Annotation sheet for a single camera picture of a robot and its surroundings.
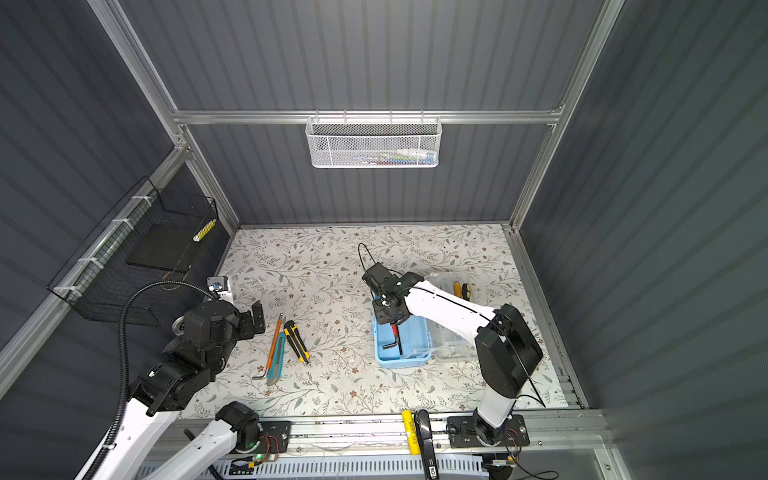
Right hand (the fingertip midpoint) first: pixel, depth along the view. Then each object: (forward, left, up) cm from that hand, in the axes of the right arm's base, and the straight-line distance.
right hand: (389, 314), depth 87 cm
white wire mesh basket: (+74, +7, +13) cm, 75 cm away
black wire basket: (-6, +63, +26) cm, 68 cm away
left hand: (-8, +35, +18) cm, 40 cm away
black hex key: (-6, -2, -6) cm, 9 cm away
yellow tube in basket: (+15, +51, +21) cm, 57 cm away
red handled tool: (-3, -2, -4) cm, 5 cm away
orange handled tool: (-8, +35, -6) cm, 36 cm away
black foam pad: (+7, +56, +23) cm, 61 cm away
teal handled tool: (-14, +33, -7) cm, 36 cm away
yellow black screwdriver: (+6, -21, +4) cm, 23 cm away
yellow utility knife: (-5, +28, -6) cm, 30 cm away
